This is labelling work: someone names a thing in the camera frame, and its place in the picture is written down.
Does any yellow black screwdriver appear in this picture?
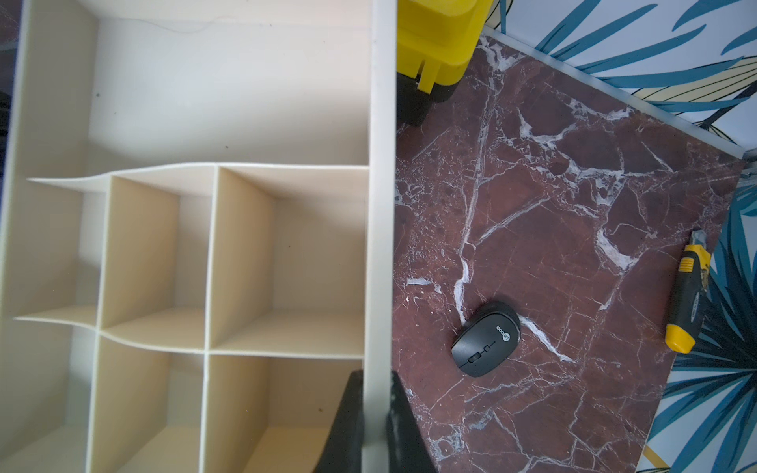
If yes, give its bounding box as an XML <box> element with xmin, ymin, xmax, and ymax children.
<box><xmin>666</xmin><ymin>230</ymin><xmax>712</xmax><ymax>354</ymax></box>

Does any black computer mouse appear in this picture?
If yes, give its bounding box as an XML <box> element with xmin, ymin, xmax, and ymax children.
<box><xmin>451</xmin><ymin>301</ymin><xmax>522</xmax><ymax>378</ymax></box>

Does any beige drawer organizer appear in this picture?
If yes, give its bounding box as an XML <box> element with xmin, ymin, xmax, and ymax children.
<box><xmin>1</xmin><ymin>1</ymin><xmax>397</xmax><ymax>472</ymax></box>

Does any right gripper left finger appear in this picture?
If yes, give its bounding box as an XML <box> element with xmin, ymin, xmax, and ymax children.
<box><xmin>313</xmin><ymin>370</ymin><xmax>364</xmax><ymax>473</ymax></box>

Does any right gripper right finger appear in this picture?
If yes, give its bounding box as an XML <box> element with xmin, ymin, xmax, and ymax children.
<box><xmin>386</xmin><ymin>371</ymin><xmax>437</xmax><ymax>473</ymax></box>

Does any yellow black toolbox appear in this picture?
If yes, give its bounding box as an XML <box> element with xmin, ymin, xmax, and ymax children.
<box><xmin>396</xmin><ymin>0</ymin><xmax>494</xmax><ymax>126</ymax></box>

